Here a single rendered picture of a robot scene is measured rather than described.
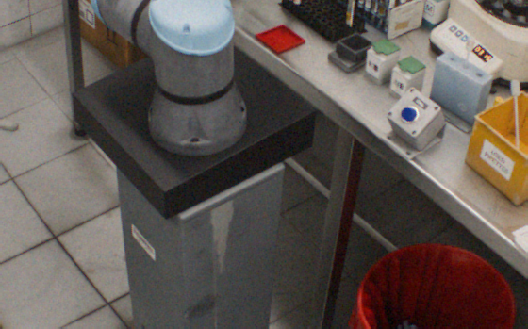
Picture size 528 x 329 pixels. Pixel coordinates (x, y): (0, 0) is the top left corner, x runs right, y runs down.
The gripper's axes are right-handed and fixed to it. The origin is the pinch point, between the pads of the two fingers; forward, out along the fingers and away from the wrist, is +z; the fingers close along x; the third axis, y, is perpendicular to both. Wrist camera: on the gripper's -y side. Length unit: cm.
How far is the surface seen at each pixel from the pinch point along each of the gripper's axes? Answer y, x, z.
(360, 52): 26.3, 2.7, -13.7
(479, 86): 44, 7, -31
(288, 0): 7.3, 4.6, -1.6
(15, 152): -26, -27, 121
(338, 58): 25.0, -0.3, -10.6
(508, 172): 60, -1, -34
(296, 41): 16.9, -1.7, -4.6
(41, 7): -84, 13, 141
